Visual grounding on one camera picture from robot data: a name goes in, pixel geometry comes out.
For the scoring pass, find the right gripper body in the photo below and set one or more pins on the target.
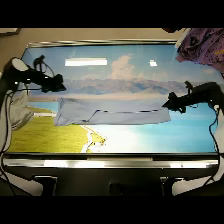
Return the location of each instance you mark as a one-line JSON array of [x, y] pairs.
[[176, 101]]

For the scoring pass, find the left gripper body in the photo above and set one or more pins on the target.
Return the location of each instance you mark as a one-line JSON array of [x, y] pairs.
[[53, 83]]

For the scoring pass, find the light blue garment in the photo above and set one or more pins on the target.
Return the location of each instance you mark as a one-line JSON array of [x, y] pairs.
[[110, 115]]

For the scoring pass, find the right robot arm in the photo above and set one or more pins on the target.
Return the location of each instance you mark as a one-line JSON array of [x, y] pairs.
[[210, 92]]

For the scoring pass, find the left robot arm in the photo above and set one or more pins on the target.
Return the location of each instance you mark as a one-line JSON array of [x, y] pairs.
[[18, 71]]

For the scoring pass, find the grey garment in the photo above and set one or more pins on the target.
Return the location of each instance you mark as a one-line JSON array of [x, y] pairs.
[[20, 111]]

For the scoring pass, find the purple garment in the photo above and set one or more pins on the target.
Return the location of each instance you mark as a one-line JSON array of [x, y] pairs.
[[203, 46]]

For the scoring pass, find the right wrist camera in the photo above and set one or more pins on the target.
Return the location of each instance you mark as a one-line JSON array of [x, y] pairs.
[[188, 87]]

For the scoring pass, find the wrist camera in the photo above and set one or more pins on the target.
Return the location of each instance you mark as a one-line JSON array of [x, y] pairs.
[[188, 87], [40, 61]]

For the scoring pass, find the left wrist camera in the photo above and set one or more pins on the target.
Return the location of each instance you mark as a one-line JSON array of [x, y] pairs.
[[40, 61]]

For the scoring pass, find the silver frame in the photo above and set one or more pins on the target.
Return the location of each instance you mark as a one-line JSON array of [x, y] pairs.
[[110, 164]]

